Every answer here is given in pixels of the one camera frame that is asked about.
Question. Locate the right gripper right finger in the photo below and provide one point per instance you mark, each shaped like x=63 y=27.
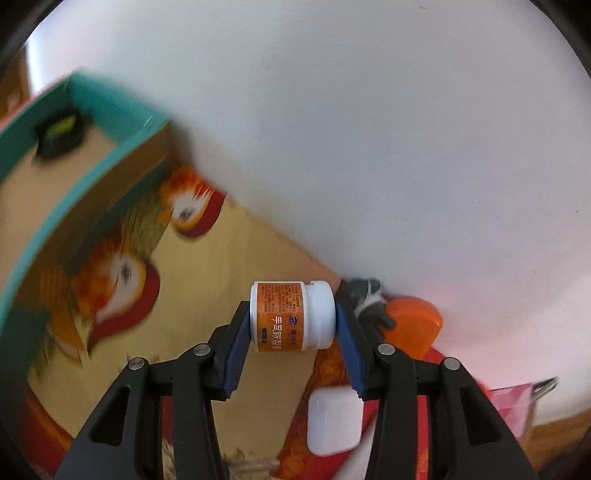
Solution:
x=468 y=439

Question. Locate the pink patterned box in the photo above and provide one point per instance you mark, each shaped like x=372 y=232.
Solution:
x=515 y=406

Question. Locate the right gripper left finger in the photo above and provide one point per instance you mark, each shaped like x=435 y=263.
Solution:
x=122 y=437

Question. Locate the orange plastic case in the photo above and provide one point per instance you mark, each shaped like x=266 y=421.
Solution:
x=417 y=324

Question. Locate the teal cardboard box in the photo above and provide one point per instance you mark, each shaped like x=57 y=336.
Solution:
x=46 y=206

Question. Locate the black round tape measure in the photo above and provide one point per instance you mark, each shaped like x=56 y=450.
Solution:
x=60 y=133

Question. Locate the grey cable plug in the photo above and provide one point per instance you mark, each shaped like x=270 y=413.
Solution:
x=368 y=302

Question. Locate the white orange medicine jar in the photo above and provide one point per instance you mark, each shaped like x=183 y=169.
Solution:
x=287 y=316

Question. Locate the red floral bed blanket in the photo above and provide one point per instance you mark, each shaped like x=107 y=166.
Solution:
x=44 y=444

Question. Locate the white earbuds case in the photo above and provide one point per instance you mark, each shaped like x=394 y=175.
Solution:
x=335 y=420

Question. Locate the metal clip on box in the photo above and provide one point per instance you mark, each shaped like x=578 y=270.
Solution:
x=541 y=389

